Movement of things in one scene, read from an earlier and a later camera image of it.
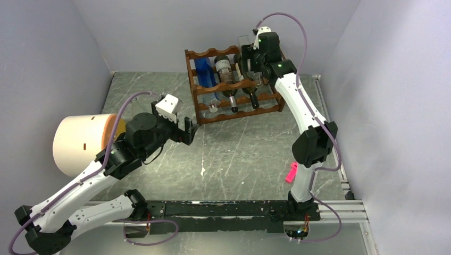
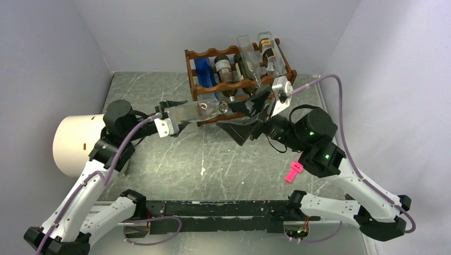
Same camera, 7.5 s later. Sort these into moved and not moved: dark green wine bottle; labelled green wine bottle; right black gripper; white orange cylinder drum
Moved: right black gripper
Not moved: white orange cylinder drum; dark green wine bottle; labelled green wine bottle
